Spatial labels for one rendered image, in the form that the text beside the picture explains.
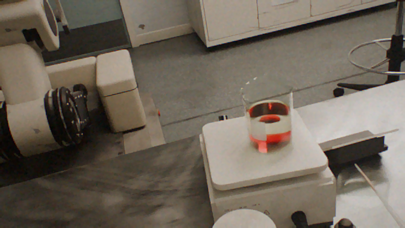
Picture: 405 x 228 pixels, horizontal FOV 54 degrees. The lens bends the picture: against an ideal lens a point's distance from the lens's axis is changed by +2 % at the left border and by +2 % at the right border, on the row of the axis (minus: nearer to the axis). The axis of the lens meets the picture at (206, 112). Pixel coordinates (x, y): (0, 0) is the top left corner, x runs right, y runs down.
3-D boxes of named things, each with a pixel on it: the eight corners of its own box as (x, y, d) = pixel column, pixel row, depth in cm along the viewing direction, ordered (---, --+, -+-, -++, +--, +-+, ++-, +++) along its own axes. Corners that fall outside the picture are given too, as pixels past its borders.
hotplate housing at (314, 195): (201, 146, 60) (192, 101, 56) (285, 131, 60) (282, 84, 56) (222, 268, 41) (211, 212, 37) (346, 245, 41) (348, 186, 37)
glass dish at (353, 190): (390, 215, 44) (392, 200, 42) (336, 209, 45) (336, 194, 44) (387, 181, 48) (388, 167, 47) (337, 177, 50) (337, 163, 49)
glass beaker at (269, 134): (299, 161, 40) (296, 93, 36) (246, 164, 41) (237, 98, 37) (294, 129, 46) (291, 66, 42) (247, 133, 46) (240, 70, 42)
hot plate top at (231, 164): (202, 129, 50) (200, 123, 49) (295, 112, 50) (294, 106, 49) (213, 193, 39) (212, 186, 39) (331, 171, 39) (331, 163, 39)
